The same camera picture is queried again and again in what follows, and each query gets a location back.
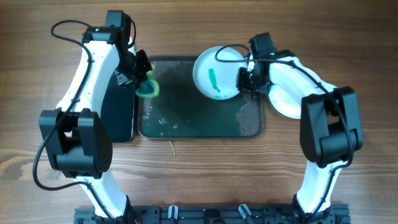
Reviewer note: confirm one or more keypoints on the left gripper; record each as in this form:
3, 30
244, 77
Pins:
140, 69

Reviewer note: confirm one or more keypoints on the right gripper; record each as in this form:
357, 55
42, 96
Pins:
245, 80

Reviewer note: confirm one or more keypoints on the green yellow sponge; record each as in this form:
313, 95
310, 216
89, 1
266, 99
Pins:
150, 87

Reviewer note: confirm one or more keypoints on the white plate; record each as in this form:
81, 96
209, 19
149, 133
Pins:
286, 100
214, 79

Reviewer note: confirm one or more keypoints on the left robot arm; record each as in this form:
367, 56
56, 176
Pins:
98, 111

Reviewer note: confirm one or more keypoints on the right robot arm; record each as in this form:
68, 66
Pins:
330, 126

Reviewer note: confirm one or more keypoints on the black serving tray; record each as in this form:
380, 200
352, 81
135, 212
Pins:
180, 111

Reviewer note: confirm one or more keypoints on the black water basin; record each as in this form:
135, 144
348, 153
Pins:
117, 111

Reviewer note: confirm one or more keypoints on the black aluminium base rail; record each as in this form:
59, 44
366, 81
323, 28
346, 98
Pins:
276, 213

